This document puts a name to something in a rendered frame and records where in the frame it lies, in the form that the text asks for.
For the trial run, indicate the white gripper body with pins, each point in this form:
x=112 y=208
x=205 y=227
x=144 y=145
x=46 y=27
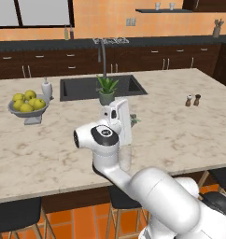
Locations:
x=125 y=124

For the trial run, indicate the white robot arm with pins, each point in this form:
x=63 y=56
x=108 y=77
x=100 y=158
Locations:
x=165 y=199

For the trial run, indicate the grey cup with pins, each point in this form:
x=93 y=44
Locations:
x=157 y=6
x=172 y=6

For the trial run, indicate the small green leafy object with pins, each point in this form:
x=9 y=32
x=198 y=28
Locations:
x=135 y=120

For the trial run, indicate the green plant in grey pot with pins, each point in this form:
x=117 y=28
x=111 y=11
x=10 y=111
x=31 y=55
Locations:
x=106 y=91

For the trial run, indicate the dark sink basin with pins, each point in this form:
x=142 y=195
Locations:
x=83 y=88

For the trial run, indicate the brown shaker with white top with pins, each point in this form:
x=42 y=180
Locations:
x=188 y=101

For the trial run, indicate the grey sink tap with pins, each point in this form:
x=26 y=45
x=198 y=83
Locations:
x=103 y=56

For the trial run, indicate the black stool with wooden legs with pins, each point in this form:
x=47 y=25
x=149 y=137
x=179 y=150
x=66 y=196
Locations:
x=222 y=177
x=122 y=199
x=15 y=214

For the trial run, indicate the brown shaker with dark top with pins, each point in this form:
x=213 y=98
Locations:
x=197 y=100

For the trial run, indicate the white soap dispenser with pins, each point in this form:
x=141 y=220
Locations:
x=46 y=89

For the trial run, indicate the yellow apple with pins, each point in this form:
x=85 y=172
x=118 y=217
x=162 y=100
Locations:
x=26 y=108
x=18 y=105
x=39 y=104
x=30 y=94
x=18 y=97

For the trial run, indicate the dark brown base cupboards run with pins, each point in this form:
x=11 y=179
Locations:
x=55 y=60

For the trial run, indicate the grey fruit bowl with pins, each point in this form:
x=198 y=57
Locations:
x=30 y=115

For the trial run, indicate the brown bottle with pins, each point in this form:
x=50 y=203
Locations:
x=72 y=33

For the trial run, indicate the olive bottle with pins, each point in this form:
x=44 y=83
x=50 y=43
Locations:
x=66 y=33

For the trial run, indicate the pot with kitchen tools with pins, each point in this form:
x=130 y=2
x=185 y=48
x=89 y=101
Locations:
x=217 y=29

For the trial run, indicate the grey wall socket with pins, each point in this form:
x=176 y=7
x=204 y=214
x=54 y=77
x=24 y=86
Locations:
x=130 y=22

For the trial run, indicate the dark wall shelf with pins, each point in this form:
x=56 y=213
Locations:
x=163 y=11

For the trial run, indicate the window with dark frame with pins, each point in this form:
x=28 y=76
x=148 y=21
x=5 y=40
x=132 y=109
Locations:
x=40 y=12

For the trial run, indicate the dark brown wall cupboard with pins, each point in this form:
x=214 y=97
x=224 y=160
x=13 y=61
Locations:
x=211 y=4

